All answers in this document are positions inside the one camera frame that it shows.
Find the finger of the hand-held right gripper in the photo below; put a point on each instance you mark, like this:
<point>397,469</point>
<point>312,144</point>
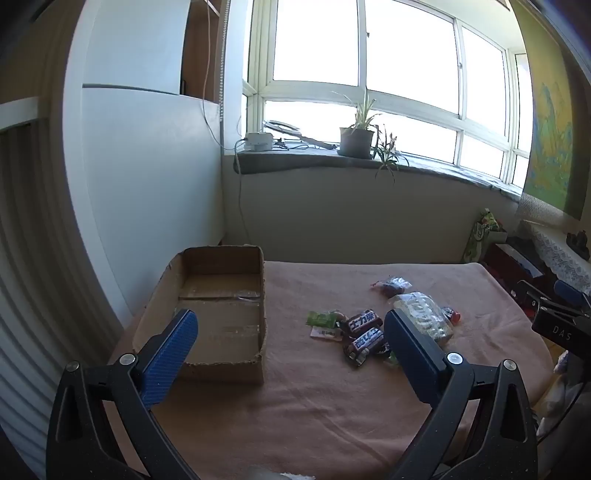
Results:
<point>570,290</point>
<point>535,297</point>

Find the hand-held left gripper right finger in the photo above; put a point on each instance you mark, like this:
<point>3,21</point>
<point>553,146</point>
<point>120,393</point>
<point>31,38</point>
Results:
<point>413,357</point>

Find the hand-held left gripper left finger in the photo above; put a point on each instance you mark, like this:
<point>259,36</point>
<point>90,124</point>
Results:
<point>171,357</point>

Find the green snack packet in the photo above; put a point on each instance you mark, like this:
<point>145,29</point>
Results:
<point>318,318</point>
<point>392,359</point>

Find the clear cracker packet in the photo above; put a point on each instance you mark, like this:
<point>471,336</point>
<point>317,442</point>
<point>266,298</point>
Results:
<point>425,316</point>

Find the dark chocolate bar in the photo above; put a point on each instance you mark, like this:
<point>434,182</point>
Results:
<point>362,323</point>
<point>364,344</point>

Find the small clear red-ended packet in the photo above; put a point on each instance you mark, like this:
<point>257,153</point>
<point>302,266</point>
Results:
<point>451,316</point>

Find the large clear red-ended packet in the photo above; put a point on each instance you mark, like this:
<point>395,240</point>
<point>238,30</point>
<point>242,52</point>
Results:
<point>391,288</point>

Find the cardboard box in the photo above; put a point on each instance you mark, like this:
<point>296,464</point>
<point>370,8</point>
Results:
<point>221,300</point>

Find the braised egg packet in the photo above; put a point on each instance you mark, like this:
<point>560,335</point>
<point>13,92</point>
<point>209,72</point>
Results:
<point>325,333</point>

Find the white lace cloth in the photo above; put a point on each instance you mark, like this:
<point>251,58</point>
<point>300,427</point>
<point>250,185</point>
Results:
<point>558,258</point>

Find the dark red box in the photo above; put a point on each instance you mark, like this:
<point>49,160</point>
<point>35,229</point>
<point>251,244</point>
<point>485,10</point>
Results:
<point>508,263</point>

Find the dark figurine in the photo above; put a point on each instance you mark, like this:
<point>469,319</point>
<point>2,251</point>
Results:
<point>579,242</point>

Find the green printed bag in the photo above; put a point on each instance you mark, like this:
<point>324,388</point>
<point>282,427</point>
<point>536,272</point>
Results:
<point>478,237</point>

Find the pink blanket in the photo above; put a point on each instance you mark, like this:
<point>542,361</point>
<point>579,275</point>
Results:
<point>323,406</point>

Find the white slatted panel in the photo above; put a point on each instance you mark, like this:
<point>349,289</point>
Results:
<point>37,300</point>

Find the white cabinet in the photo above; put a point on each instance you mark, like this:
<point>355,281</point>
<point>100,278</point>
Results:
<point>147,184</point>

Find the small drooping plant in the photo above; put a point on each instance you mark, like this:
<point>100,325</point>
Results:
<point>387,150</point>

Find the potted green plant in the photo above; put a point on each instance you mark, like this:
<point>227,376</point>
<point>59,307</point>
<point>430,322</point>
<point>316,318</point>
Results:
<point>356,143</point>

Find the grey windowsill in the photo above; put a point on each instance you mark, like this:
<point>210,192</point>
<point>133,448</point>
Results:
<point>300,159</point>

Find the white power adapter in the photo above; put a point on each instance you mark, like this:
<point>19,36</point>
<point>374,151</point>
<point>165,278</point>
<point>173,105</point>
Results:
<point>258,141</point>

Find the white-framed window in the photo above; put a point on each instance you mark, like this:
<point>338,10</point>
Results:
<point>362,46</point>

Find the green yellow wall poster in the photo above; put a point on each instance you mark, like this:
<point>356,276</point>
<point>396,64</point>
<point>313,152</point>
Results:
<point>549,138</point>

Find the white wall pipe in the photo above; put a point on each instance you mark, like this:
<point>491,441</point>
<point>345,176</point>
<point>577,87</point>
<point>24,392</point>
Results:
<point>223,69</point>

